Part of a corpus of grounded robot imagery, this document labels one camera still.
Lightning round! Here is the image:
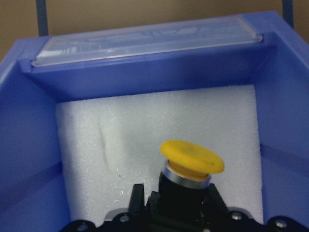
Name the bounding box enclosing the white foam pad left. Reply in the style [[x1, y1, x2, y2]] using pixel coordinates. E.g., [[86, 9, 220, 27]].
[[56, 85, 263, 226]]

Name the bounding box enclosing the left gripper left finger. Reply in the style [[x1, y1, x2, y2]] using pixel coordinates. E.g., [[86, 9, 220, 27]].
[[128, 184, 145, 215]]

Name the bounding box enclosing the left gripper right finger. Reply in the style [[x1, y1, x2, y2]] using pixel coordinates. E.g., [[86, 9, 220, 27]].
[[204, 183, 228, 214]]

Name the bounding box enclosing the left blue plastic bin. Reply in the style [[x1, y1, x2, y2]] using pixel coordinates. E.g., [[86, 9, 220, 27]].
[[0, 12, 309, 232]]

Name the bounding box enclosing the yellow push button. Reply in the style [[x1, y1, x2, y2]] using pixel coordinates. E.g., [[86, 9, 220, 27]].
[[146, 140, 225, 232]]

